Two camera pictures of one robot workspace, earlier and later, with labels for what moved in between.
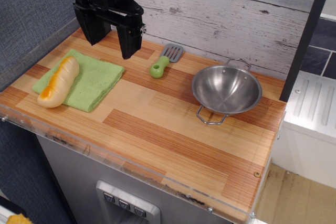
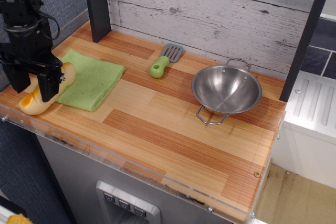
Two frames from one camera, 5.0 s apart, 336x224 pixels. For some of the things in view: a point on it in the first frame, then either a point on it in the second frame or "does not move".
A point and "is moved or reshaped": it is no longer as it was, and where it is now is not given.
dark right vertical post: (307, 31) does not move
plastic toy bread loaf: (60, 83) is moved or reshaped
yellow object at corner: (19, 219) does not move
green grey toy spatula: (170, 52) does not move
